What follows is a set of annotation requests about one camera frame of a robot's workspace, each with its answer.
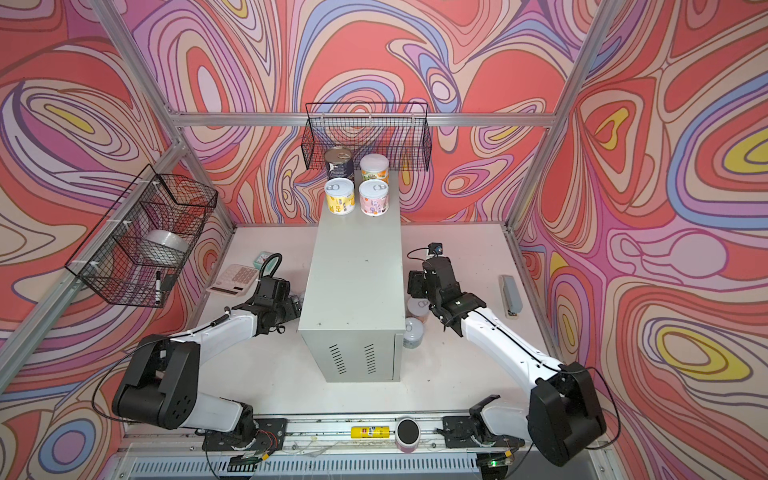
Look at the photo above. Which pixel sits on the grey stapler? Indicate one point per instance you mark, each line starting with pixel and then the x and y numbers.
pixel 512 298

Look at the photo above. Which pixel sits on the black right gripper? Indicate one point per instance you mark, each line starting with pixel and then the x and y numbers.
pixel 415 283

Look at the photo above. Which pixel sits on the yellow green tin can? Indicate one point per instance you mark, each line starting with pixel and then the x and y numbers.
pixel 418 308

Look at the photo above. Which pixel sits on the grey metal cabinet box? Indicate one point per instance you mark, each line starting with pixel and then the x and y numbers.
pixel 353 317

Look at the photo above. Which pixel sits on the yellow labelled tin can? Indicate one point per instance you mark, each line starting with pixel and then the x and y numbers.
pixel 340 196

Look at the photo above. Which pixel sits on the yellow label sticker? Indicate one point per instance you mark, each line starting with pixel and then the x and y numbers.
pixel 370 432

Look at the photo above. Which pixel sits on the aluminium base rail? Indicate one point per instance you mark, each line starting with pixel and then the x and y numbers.
pixel 324 449

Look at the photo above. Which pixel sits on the pink labelled tin can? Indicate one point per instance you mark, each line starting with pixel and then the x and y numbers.
pixel 374 197

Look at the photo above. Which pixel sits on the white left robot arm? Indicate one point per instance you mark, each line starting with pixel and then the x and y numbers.
pixel 160 386

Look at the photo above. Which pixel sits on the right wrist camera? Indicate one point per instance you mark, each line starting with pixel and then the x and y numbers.
pixel 435 249

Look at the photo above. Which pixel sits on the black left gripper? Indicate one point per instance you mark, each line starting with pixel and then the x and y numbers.
pixel 293 307

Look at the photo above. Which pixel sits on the aluminium frame post left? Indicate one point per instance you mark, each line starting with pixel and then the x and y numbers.
pixel 121 37

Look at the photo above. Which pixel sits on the black wire basket back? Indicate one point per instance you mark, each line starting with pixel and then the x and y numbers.
pixel 406 144

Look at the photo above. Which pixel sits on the aluminium frame post right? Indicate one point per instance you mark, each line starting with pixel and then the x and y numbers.
pixel 596 37

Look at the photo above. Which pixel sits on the blue labelled tin can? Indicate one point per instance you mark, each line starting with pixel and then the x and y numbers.
pixel 339 163

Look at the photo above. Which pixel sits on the mint green alarm clock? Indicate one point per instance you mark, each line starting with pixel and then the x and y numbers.
pixel 261 259

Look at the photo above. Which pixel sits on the aluminium frame post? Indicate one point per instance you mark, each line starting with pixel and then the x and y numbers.
pixel 121 37
pixel 596 37

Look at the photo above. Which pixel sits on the pink desk calculator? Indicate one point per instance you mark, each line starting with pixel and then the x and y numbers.
pixel 235 280

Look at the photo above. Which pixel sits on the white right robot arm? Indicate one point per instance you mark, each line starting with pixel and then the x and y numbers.
pixel 564 414

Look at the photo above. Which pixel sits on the black wire basket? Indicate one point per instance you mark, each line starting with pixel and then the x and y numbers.
pixel 406 144
pixel 153 225

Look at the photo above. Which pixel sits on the small hidden tin can right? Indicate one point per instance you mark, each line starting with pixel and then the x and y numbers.
pixel 414 333

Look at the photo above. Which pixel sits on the black wire basket left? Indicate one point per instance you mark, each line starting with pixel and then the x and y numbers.
pixel 153 225

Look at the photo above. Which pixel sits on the green orange labelled can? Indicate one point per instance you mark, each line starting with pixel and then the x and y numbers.
pixel 374 167

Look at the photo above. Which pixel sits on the aluminium frame back bar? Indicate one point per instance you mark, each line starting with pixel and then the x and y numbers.
pixel 186 119

